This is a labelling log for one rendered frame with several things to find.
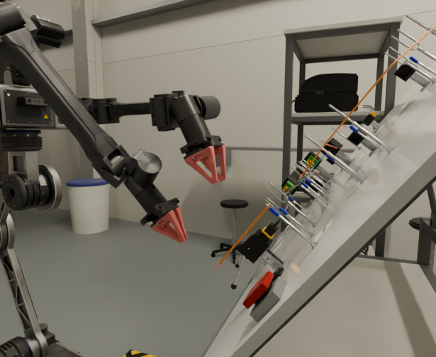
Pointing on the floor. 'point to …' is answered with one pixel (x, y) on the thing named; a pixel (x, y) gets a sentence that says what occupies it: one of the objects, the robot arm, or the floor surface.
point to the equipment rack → (371, 50)
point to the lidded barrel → (88, 205)
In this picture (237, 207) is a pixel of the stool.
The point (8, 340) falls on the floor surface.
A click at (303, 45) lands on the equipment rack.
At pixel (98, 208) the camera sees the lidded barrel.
